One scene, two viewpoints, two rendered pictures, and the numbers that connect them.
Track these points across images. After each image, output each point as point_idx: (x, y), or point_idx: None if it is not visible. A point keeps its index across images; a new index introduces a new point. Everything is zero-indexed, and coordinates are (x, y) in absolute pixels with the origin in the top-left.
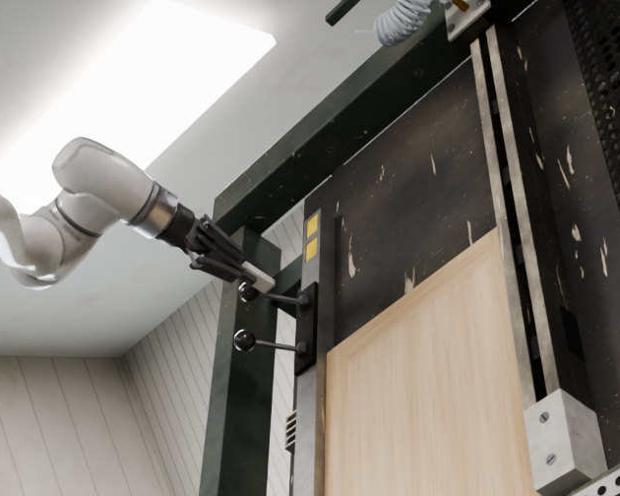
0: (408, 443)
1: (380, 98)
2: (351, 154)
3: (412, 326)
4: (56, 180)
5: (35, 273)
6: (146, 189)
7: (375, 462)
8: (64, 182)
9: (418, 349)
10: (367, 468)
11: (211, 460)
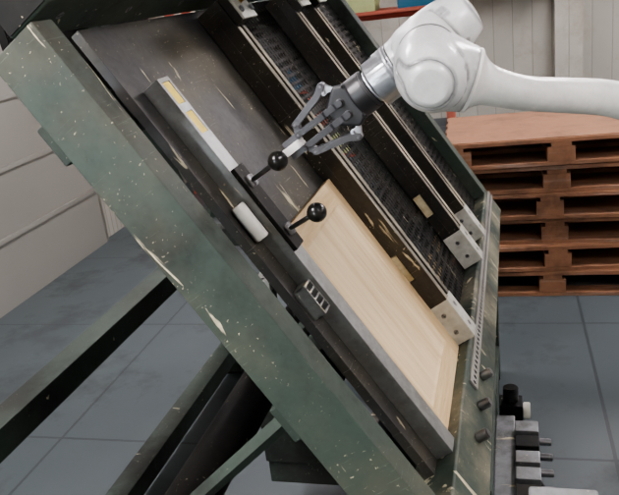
0: (385, 312)
1: (166, 1)
2: (121, 21)
3: (327, 233)
4: (473, 30)
5: (470, 107)
6: None
7: (378, 324)
8: (475, 39)
9: (343, 251)
10: (378, 329)
11: (286, 321)
